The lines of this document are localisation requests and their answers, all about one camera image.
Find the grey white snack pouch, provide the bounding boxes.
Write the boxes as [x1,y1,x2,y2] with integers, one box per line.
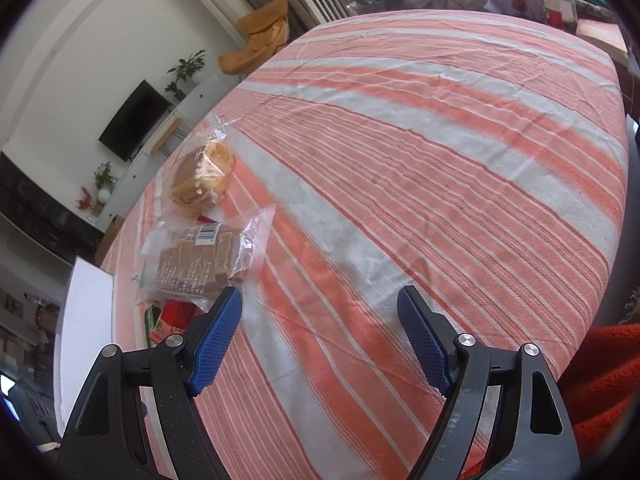
[155,300,201,336]

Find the clear bag brown hawthorn slices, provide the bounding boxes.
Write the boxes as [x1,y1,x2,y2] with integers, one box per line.
[136,205,276,312]

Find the brown red date snack bar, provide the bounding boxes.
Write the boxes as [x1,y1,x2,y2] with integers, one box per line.
[196,214,220,223]

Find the bagged bread loaf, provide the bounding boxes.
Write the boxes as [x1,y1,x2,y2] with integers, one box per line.
[157,112,236,217]

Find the green sausage stick snack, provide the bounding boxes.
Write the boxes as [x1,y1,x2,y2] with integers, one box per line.
[143,304,162,349]

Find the red fuzzy cushion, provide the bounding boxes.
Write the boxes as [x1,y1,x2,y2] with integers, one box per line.
[459,324,640,480]

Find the white cardboard box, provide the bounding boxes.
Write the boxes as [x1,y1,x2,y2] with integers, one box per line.
[53,258,114,436]

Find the red flower vase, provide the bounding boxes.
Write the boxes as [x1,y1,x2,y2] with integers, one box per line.
[76,186,94,211]

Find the dark glass display cabinet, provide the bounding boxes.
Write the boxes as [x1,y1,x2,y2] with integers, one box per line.
[0,154,103,263]

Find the green plant white vase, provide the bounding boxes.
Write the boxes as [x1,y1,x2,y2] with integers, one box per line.
[94,162,117,205]

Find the striped orange white tablecloth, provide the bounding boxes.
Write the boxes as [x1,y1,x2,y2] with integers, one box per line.
[196,11,628,479]

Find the small wooden bench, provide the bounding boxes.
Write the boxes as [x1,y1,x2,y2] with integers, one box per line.
[146,117,191,158]

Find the black flat television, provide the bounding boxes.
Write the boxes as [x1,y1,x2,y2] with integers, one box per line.
[99,80,169,160]

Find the small dark potted plant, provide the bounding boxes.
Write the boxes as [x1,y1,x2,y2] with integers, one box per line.
[165,80,186,103]

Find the white tv cabinet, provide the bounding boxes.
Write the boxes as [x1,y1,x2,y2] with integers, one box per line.
[94,75,232,233]

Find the large green potted plant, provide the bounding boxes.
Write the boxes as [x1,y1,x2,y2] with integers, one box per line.
[168,50,206,84]

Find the orange lounge chair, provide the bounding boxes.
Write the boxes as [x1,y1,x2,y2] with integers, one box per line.
[218,0,290,76]

